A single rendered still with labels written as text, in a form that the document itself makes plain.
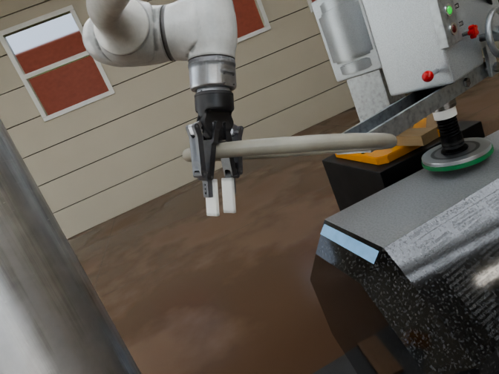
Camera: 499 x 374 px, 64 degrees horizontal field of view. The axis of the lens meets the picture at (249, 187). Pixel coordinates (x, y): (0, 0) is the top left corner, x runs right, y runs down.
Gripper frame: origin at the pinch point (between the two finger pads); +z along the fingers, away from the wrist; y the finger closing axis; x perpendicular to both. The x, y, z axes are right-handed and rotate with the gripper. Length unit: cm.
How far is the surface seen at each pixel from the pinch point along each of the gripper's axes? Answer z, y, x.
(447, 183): 3, 82, -19
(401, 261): 22, 49, -16
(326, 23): -72, 120, 43
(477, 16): -47, 88, -28
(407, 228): 14, 57, -15
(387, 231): 15, 56, -10
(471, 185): 4, 79, -26
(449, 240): 17, 60, -25
